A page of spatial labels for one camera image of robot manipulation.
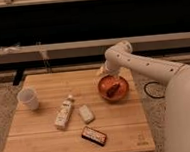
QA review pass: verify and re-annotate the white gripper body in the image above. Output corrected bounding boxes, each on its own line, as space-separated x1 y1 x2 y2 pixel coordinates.
97 65 118 77

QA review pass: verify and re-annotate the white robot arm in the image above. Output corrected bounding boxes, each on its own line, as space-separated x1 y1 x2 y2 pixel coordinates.
99 41 190 152

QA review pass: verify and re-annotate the orange ceramic bowl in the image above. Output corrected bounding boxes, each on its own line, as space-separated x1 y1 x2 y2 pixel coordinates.
97 75 129 102

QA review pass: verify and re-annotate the brown item in bowl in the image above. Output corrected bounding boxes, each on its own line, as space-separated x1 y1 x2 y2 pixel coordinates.
106 83 120 97

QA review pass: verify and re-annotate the small white packet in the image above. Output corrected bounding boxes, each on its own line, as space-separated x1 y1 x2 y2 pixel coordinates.
78 104 95 123

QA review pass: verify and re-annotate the dark rectangular snack bar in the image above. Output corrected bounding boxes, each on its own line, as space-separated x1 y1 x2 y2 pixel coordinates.
81 126 107 146

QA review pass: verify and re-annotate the wooden table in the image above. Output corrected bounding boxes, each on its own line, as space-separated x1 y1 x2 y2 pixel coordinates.
4 69 155 152

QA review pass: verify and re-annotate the white plastic bottle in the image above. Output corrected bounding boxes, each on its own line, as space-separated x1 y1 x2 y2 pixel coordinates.
54 95 75 130

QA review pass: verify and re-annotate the black cable on floor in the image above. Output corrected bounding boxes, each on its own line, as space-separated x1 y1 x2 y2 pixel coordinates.
142 79 167 101

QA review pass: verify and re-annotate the long wooden rail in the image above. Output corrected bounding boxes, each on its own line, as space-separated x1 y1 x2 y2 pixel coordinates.
0 32 190 64

